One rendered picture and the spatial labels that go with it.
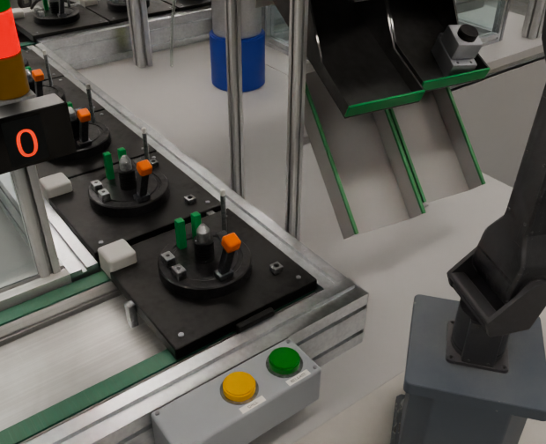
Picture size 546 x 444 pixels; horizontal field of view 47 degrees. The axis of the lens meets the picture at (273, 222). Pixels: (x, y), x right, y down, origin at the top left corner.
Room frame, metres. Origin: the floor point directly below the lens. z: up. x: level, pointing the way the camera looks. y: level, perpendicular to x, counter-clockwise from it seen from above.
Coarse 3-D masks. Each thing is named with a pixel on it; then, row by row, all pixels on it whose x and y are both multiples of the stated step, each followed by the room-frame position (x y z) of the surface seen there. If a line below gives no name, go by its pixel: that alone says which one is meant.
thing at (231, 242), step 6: (216, 234) 0.69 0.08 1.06; (222, 234) 0.69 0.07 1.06; (228, 234) 0.68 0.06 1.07; (234, 234) 0.68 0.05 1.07; (222, 240) 0.67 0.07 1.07; (228, 240) 0.67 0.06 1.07; (234, 240) 0.67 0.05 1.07; (228, 246) 0.66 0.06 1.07; (234, 246) 0.66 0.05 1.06; (222, 252) 0.68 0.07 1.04; (228, 252) 0.66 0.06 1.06; (234, 252) 0.68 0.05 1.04; (222, 258) 0.68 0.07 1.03; (228, 258) 0.68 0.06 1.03; (222, 264) 0.68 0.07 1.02; (228, 264) 0.68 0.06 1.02; (222, 270) 0.68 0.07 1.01; (228, 270) 0.69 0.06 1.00
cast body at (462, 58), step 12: (444, 36) 0.96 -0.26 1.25; (456, 36) 0.93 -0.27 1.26; (468, 36) 0.92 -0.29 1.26; (432, 48) 0.98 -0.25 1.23; (444, 48) 0.95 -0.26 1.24; (456, 48) 0.92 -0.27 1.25; (468, 48) 0.92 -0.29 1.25; (480, 48) 0.93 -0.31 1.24; (444, 60) 0.94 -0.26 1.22; (456, 60) 0.93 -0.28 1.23; (468, 60) 0.93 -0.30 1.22; (444, 72) 0.93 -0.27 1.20; (456, 72) 0.93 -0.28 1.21
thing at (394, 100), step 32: (288, 0) 0.96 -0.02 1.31; (320, 0) 1.02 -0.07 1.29; (384, 0) 0.95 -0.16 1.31; (320, 32) 0.95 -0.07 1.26; (352, 32) 0.97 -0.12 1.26; (384, 32) 0.95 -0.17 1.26; (320, 64) 0.87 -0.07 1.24; (352, 64) 0.90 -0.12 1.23; (384, 64) 0.92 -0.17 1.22; (352, 96) 0.84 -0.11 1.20; (384, 96) 0.85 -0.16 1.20; (416, 96) 0.85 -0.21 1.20
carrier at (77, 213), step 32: (128, 160) 0.93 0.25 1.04; (160, 160) 1.06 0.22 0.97; (64, 192) 0.94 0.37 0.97; (96, 192) 0.91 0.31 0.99; (128, 192) 0.92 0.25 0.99; (160, 192) 0.92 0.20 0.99; (192, 192) 0.95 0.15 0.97; (96, 224) 0.85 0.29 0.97; (128, 224) 0.85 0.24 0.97; (160, 224) 0.85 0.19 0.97; (96, 256) 0.77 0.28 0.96
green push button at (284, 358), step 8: (272, 352) 0.56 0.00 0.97; (280, 352) 0.56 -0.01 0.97; (288, 352) 0.56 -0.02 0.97; (296, 352) 0.56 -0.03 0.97; (272, 360) 0.55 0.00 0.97; (280, 360) 0.55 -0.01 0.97; (288, 360) 0.55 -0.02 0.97; (296, 360) 0.55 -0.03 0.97; (272, 368) 0.54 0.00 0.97; (280, 368) 0.54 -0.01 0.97; (288, 368) 0.54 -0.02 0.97; (296, 368) 0.54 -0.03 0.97
